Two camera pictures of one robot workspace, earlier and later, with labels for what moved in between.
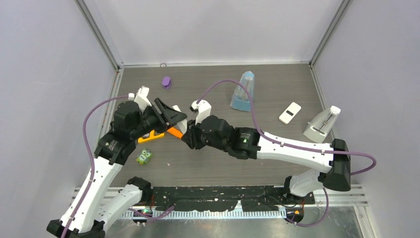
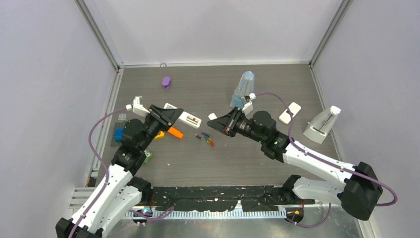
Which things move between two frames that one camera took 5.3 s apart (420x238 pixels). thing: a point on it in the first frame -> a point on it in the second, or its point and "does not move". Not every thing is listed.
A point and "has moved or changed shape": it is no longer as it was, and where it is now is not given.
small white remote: [289, 113] does not move
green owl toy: [144, 156] does not move
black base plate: [249, 198] does not move
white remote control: [183, 125] has moved or changed shape
